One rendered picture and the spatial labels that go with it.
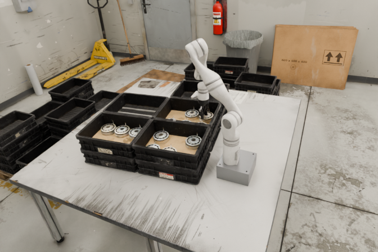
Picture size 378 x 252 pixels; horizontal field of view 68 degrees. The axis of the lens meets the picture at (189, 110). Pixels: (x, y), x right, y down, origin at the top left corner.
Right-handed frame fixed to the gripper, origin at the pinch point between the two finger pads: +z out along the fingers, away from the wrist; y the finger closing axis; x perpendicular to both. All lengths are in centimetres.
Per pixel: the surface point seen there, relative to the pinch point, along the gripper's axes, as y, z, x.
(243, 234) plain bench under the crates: -67, 17, -47
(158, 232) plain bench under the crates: -81, 17, -8
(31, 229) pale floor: -79, 88, 123
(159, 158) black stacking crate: -49.2, 1.2, 7.9
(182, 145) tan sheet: -30.1, 4.3, 2.6
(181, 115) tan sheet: 1.3, 4.6, 18.2
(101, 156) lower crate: -54, 8, 48
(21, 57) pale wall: 106, 32, 342
